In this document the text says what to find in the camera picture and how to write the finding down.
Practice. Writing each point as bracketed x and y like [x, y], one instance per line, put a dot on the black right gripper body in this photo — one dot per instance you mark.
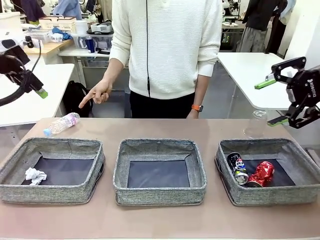
[305, 86]

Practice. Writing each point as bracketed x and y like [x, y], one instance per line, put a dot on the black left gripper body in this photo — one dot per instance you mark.
[20, 56]

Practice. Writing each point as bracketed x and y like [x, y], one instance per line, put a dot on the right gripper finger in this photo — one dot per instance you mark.
[282, 66]
[302, 115]

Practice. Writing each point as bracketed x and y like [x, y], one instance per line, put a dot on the clear plastic cup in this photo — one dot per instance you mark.
[256, 126]

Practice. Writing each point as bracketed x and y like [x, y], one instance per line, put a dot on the clear plastic bottle pink label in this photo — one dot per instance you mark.
[61, 123]

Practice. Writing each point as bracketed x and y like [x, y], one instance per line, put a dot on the crushed red can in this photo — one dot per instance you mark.
[261, 173]

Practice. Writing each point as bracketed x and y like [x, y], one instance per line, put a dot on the crushed silver black can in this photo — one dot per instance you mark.
[237, 167]

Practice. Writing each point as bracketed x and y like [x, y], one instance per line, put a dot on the white paper ball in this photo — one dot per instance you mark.
[36, 176]

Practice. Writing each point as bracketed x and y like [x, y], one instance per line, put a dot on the person's right forearm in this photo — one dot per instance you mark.
[113, 71]

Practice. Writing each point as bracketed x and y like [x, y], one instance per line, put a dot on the person's left forearm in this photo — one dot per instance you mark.
[202, 90]

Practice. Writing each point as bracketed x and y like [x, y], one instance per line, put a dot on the person's right hand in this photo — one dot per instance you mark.
[101, 92]

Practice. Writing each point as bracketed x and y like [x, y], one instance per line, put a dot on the person's left hand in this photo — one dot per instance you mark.
[193, 115]

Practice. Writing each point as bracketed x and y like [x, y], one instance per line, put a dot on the dark hanging garment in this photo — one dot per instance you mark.
[276, 35]

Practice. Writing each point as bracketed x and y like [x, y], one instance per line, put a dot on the clear plastic basket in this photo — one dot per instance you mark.
[45, 36]

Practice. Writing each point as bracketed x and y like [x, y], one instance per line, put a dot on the large white table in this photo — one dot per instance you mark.
[250, 70]

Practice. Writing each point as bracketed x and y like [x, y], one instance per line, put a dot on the wooden top table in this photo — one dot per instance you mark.
[55, 47]

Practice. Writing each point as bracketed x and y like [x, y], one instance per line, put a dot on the white storage box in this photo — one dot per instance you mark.
[10, 20]

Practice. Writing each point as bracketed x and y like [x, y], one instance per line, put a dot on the black backpack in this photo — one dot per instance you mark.
[72, 97]

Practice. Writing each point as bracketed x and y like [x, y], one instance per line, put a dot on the blue cloth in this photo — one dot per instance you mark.
[63, 34]

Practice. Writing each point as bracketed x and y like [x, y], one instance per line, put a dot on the white background table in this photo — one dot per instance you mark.
[75, 53]

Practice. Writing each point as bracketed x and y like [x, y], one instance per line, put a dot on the wooden rimmed white crate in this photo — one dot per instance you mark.
[62, 25]

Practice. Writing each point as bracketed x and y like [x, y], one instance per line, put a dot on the background person black jacket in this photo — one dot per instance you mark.
[257, 15]

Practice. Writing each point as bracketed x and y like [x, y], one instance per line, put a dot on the background work table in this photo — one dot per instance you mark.
[233, 26]

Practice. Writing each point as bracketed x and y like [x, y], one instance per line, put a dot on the white cylinder container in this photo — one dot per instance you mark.
[80, 27]

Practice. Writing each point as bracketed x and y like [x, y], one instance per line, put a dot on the dark blue bottle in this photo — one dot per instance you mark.
[90, 46]

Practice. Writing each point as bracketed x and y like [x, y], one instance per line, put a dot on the grey fabric basket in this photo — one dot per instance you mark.
[50, 193]
[275, 195]
[160, 195]

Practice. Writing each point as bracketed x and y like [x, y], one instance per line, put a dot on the orange wrist watch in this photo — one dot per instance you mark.
[197, 108]

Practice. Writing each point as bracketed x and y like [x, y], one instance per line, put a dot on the person's white knit sweater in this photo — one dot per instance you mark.
[175, 45]

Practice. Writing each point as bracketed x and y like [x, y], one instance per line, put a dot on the person's black trousers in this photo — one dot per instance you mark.
[165, 107]

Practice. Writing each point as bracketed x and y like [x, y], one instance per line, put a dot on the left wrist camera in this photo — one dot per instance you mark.
[30, 42]

